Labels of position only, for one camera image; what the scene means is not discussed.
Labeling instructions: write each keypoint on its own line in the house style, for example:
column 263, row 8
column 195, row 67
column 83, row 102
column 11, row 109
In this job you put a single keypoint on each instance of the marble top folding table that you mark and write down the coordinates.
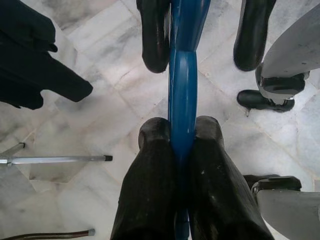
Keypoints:
column 50, row 235

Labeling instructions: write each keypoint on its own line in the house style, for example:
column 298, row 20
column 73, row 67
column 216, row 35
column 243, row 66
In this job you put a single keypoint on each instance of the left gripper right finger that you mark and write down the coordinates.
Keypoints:
column 217, row 195

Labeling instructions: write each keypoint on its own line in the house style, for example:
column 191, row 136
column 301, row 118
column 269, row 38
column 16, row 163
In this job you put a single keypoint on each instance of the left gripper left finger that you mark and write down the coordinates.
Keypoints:
column 150, row 187

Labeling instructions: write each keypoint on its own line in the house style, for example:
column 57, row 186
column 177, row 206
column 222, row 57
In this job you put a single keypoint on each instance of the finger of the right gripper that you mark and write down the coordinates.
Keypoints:
column 252, row 37
column 156, row 37

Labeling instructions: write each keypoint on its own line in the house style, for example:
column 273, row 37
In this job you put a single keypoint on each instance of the blue plastic hanger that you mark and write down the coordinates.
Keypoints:
column 183, row 87

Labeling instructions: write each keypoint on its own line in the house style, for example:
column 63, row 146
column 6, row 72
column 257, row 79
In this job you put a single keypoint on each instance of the black shirt green print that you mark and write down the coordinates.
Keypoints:
column 30, row 62

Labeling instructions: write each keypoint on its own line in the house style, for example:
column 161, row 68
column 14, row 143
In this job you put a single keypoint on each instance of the silver clothes rack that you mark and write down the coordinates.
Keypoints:
column 62, row 159

